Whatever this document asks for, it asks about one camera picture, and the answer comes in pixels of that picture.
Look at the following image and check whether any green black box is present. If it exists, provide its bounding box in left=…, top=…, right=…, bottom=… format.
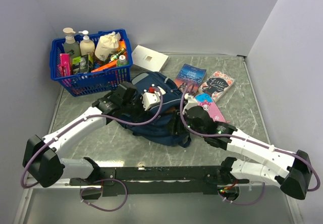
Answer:
left=72, top=54, right=93, bottom=75

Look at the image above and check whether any cream pump bottle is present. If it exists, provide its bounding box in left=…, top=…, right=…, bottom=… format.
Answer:
left=79, top=30, right=95, bottom=57

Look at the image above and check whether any pink box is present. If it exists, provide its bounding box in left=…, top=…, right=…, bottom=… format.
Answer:
left=58, top=53, right=72, bottom=77

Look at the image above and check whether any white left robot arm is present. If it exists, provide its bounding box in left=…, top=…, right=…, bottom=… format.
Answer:
left=23, top=82, right=152, bottom=188

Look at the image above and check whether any pink pencil case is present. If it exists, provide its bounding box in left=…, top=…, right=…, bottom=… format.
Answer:
left=195, top=93, right=226, bottom=122

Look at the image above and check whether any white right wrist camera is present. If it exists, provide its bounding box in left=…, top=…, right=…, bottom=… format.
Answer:
left=182, top=93, right=198, bottom=115

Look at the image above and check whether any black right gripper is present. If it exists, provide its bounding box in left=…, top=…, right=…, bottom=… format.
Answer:
left=163, top=109, right=206, bottom=138

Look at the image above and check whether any navy blue student backpack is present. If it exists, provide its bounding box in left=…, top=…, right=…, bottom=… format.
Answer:
left=120, top=72, right=191, bottom=148

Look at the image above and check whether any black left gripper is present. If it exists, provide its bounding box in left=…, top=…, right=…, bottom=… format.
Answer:
left=122, top=93, right=151, bottom=122

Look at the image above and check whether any grey-green pump bottle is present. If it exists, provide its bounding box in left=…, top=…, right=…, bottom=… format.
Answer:
left=63, top=27, right=81, bottom=59

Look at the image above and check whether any white paperback book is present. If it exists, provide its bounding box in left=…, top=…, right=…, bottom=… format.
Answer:
left=131, top=45, right=169, bottom=72

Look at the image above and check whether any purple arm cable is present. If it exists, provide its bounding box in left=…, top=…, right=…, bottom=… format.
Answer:
left=179, top=84, right=320, bottom=206
left=20, top=86, right=164, bottom=212

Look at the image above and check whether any Jane Eyre blue book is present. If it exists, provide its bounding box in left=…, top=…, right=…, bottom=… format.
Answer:
left=175, top=64, right=206, bottom=95

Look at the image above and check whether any blue plastic basket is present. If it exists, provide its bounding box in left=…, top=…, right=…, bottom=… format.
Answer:
left=49, top=29, right=133, bottom=97

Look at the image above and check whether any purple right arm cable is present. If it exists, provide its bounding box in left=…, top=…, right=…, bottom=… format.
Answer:
left=179, top=84, right=320, bottom=206

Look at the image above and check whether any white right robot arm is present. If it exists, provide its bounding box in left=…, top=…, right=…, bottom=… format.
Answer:
left=173, top=106, right=320, bottom=200

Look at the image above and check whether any beige paper bag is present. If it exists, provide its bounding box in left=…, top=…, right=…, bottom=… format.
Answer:
left=94, top=31, right=121, bottom=61

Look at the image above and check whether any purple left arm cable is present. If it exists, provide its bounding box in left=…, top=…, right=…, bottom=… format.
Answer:
left=20, top=86, right=164, bottom=212

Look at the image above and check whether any Little Women floral book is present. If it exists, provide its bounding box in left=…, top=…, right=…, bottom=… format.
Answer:
left=198, top=71, right=235, bottom=102

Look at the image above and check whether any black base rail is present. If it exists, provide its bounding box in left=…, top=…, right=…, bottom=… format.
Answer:
left=70, top=165, right=249, bottom=197

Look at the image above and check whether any green bottle white cap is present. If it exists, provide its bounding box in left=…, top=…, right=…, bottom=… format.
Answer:
left=117, top=55, right=128, bottom=67

